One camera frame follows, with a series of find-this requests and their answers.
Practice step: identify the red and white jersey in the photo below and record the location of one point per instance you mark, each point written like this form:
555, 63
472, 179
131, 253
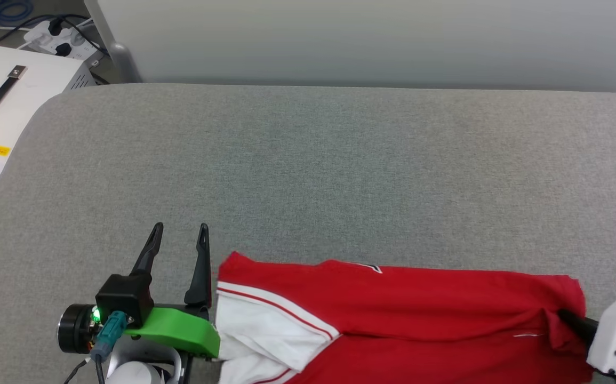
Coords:
420, 325

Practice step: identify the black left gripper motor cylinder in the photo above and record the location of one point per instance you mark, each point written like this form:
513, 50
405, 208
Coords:
76, 328

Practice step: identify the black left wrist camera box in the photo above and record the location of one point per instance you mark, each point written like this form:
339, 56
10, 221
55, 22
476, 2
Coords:
124, 298

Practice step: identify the black power plug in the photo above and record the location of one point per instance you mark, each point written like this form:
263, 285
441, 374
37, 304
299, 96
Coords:
63, 49
55, 26

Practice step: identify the white partition panel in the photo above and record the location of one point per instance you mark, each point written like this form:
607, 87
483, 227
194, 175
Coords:
366, 37

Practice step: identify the white equipment box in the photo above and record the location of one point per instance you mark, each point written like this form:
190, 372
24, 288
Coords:
25, 90

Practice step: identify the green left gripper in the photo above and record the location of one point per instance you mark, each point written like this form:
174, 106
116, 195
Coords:
180, 330

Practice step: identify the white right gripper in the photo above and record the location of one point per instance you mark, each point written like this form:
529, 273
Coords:
614, 336

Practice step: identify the grey metal partition foot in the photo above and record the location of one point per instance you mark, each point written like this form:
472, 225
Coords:
125, 64

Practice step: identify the white power strip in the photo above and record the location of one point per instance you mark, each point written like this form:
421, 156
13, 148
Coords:
76, 40

